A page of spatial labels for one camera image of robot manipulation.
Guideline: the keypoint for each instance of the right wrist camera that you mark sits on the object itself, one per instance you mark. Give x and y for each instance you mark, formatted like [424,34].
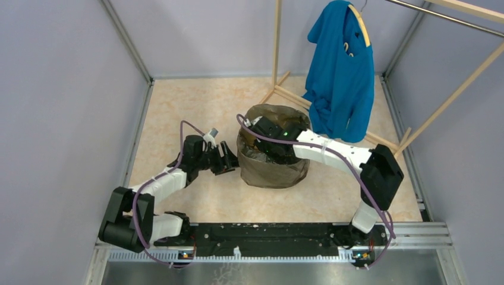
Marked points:
[249,123]

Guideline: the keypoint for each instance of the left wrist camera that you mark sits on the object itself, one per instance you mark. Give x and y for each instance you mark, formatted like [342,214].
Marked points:
[210,135]

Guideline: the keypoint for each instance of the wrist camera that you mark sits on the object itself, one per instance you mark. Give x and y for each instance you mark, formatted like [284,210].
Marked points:
[210,135]
[249,123]

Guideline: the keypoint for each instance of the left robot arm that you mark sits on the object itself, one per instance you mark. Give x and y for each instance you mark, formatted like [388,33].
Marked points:
[130,222]

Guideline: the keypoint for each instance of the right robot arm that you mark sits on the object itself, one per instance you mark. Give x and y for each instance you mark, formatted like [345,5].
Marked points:
[375,169]

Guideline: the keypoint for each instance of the white comb cable tray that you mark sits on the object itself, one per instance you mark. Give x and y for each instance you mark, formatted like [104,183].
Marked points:
[171,255]

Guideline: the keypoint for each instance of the wooden clothes hanger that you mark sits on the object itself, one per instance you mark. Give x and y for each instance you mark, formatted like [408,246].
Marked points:
[361,25]

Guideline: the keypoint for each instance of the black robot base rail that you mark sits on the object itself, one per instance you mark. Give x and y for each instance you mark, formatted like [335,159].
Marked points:
[274,239]

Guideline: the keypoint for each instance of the blue t-shirt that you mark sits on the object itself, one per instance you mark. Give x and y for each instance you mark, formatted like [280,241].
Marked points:
[340,80]

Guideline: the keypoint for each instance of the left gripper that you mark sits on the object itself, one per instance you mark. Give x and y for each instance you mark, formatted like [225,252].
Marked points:
[230,160]

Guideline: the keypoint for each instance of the dark translucent trash bag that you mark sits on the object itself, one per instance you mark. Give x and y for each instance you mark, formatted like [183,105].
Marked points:
[267,164]

